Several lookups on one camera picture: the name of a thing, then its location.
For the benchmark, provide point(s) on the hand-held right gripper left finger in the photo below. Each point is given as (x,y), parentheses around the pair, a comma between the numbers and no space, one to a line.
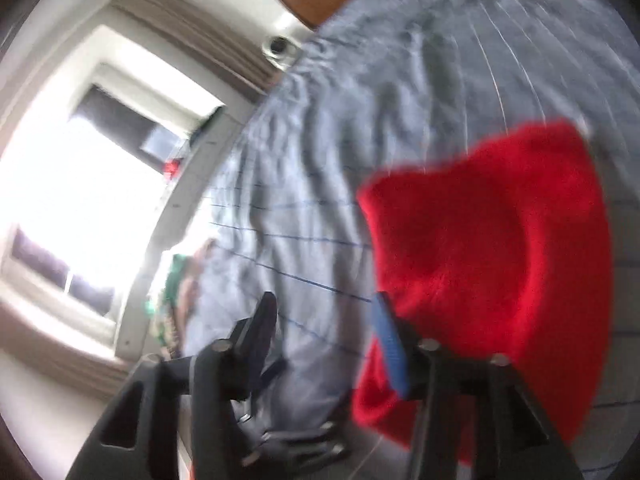
(260,330)

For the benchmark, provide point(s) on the small red item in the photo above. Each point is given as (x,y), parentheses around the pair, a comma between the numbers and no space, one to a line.
(173,169)

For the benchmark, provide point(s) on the green garment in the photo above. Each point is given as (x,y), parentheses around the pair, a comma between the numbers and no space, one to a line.
(177,280)

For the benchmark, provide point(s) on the beige curtain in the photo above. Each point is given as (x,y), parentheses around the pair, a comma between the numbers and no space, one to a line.
(200,35)

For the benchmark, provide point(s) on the red sweater with white figure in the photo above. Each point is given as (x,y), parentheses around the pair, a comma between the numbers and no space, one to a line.
(490,260)

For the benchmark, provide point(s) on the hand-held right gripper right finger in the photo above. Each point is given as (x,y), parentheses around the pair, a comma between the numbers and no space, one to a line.
(392,355)

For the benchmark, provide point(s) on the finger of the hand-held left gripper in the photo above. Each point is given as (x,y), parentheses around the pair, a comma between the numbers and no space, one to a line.
(295,447)

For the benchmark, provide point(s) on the window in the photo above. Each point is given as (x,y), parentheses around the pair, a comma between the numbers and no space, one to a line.
(75,185)

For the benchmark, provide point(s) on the grey plaid blanket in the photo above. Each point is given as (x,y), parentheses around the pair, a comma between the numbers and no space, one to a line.
(325,160)

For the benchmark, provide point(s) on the white round device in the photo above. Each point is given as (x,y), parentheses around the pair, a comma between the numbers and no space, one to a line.
(277,47)

